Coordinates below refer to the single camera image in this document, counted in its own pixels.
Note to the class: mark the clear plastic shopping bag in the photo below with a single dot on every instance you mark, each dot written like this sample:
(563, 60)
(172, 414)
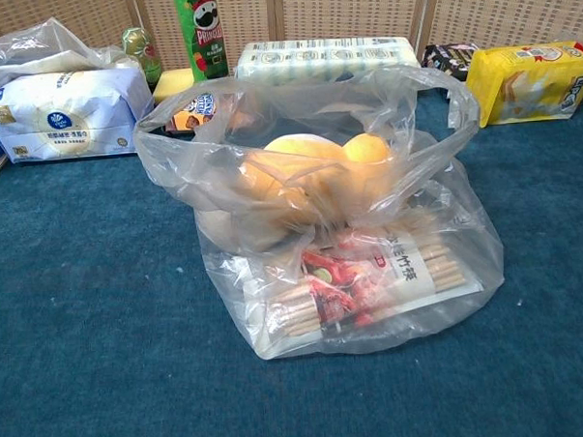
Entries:
(221, 149)

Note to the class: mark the blue felt table cover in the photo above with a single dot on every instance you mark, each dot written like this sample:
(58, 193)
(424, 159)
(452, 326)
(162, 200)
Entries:
(81, 286)

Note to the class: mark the white blue tissue pack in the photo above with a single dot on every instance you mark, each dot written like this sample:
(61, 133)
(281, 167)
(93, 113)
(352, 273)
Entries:
(64, 117)

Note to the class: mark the green Pringles can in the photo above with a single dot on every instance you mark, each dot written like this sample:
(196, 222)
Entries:
(206, 28)

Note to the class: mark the crumpled clear bag with goods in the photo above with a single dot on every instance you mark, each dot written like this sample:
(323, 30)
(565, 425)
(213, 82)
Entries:
(23, 51)

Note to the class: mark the black snack box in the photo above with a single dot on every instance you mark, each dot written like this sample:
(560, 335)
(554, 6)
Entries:
(446, 59)

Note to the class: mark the yellow sponge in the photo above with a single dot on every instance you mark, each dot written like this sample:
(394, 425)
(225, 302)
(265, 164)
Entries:
(172, 86)

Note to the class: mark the yellow snack bag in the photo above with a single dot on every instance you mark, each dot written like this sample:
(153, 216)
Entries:
(532, 82)

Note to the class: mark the wicker folding screen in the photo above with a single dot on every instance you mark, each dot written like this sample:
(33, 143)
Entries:
(335, 8)

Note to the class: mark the yellow plush toy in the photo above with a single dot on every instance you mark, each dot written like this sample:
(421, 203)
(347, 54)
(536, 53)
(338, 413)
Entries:
(298, 150)

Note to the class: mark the green bottle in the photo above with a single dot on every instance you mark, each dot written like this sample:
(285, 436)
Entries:
(139, 46)

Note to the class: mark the long white paper roll pack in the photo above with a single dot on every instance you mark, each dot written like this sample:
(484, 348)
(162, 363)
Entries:
(313, 55)

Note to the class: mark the brown panda cookie box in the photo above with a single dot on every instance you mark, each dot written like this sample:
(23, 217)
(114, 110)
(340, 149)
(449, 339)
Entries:
(190, 119)

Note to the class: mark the bamboo chopsticks pack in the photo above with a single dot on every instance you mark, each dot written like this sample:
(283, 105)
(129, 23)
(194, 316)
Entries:
(419, 266)

